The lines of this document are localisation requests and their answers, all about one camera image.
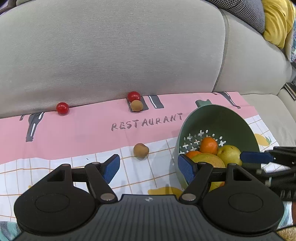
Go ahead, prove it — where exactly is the yellow lemon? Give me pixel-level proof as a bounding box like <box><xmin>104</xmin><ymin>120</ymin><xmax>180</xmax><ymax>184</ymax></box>
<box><xmin>191</xmin><ymin>153</ymin><xmax>226</xmax><ymax>192</ymax></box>

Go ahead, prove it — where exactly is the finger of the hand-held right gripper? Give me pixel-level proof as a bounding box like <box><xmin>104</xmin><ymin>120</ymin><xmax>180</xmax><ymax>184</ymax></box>
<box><xmin>242</xmin><ymin>162</ymin><xmax>296</xmax><ymax>181</ymax></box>
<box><xmin>240</xmin><ymin>146</ymin><xmax>296</xmax><ymax>166</ymax></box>

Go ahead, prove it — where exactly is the dark flat object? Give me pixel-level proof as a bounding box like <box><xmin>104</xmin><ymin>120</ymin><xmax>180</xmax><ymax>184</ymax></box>
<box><xmin>284</xmin><ymin>82</ymin><xmax>296</xmax><ymax>100</ymax></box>

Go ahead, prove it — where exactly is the beige fabric sofa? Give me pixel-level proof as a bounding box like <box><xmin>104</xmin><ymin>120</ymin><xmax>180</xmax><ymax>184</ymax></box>
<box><xmin>0</xmin><ymin>0</ymin><xmax>296</xmax><ymax>229</ymax></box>

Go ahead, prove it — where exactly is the yellow cushion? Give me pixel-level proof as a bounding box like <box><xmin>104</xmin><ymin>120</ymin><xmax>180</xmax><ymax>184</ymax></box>
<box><xmin>262</xmin><ymin>0</ymin><xmax>296</xmax><ymax>49</ymax></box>

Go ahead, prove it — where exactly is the green plastic colander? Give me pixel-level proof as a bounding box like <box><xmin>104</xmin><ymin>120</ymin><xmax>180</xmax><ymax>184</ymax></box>
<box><xmin>175</xmin><ymin>105</ymin><xmax>260</xmax><ymax>190</ymax></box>

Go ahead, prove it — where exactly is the woven mat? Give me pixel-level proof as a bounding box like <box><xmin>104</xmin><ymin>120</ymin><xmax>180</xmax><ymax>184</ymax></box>
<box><xmin>276</xmin><ymin>228</ymin><xmax>296</xmax><ymax>241</ymax></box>

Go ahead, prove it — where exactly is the houndstooth cushion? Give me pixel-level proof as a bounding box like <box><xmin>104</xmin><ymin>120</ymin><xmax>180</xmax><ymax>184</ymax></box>
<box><xmin>205</xmin><ymin>0</ymin><xmax>265</xmax><ymax>35</ymax></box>

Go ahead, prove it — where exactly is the brown longan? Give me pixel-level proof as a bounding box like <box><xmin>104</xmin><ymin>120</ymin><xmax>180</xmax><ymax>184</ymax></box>
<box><xmin>133</xmin><ymin>143</ymin><xmax>149</xmax><ymax>159</ymax></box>
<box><xmin>131</xmin><ymin>100</ymin><xmax>143</xmax><ymax>112</ymax></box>

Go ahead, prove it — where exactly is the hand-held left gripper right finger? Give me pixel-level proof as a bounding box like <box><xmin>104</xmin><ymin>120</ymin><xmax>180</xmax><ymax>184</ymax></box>
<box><xmin>178</xmin><ymin>153</ymin><xmax>259</xmax><ymax>202</ymax></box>

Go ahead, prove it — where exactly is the yellow green pear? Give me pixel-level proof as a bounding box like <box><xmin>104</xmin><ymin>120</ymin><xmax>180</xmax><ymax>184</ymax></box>
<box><xmin>217</xmin><ymin>145</ymin><xmax>243</xmax><ymax>167</ymax></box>

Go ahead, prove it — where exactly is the red cherry tomato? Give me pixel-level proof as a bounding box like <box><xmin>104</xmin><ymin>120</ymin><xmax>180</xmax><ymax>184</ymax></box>
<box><xmin>56</xmin><ymin>102</ymin><xmax>69</xmax><ymax>115</ymax></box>
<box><xmin>128</xmin><ymin>91</ymin><xmax>141</xmax><ymax>102</ymax></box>

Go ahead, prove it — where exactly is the printed pink checked cloth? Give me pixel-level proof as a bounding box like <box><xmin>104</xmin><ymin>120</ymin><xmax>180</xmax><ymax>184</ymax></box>
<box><xmin>0</xmin><ymin>91</ymin><xmax>295</xmax><ymax>241</ymax></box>

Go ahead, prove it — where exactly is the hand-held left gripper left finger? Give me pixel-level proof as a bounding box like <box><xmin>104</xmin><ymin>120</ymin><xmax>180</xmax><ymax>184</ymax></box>
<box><xmin>39</xmin><ymin>153</ymin><xmax>121</xmax><ymax>202</ymax></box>

